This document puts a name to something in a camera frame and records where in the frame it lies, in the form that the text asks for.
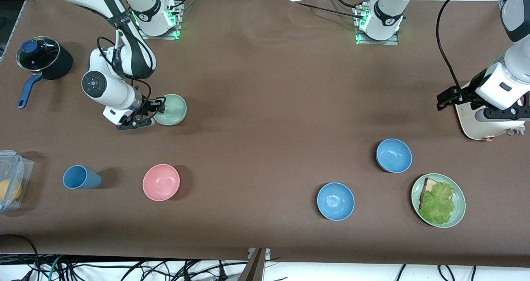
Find blue cup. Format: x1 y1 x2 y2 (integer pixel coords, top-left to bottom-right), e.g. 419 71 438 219
63 165 102 190

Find green lettuce leaf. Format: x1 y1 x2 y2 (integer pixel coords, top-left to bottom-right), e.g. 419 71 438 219
419 183 456 226

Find pink bowl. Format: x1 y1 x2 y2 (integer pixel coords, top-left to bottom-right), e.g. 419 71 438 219
142 164 181 202

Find blue bowl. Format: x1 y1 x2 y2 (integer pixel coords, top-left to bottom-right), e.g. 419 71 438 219
317 183 355 221
376 138 413 174

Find clear plastic container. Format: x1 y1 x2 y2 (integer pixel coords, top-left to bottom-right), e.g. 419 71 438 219
0 150 34 212

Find teal cable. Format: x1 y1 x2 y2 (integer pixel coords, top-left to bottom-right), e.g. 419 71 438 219
48 255 63 281

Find green plate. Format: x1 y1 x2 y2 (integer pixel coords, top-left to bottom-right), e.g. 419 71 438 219
411 173 466 228

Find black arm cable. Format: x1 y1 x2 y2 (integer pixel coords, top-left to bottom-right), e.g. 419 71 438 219
97 24 154 104
436 0 483 93

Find brown table cover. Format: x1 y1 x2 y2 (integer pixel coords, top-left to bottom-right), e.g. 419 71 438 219
0 0 530 269

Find green bowl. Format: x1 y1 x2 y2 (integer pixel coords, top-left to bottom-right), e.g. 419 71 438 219
153 94 188 126

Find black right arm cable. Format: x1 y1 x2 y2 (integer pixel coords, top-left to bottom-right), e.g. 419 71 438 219
97 24 154 104

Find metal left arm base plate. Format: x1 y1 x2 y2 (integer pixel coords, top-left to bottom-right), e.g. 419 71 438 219
355 6 400 46

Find silver table bracket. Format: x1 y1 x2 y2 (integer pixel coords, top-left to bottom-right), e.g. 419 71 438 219
248 248 272 262

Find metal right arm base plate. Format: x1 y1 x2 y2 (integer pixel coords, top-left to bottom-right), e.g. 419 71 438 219
137 6 182 40

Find toast slice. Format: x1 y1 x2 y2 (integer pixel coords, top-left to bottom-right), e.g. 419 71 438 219
419 178 455 209

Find cream toaster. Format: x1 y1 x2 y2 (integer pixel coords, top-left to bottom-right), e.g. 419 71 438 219
454 82 527 142

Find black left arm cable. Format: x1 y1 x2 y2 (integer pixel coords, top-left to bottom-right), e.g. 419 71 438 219
436 0 483 93

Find yellow lemon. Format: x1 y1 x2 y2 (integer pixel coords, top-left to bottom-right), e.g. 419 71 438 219
0 179 22 203

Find black pot blue handle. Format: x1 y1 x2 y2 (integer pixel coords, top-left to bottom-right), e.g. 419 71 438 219
17 40 74 109

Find dark metal post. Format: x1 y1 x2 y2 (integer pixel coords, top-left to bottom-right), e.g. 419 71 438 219
238 249 265 281

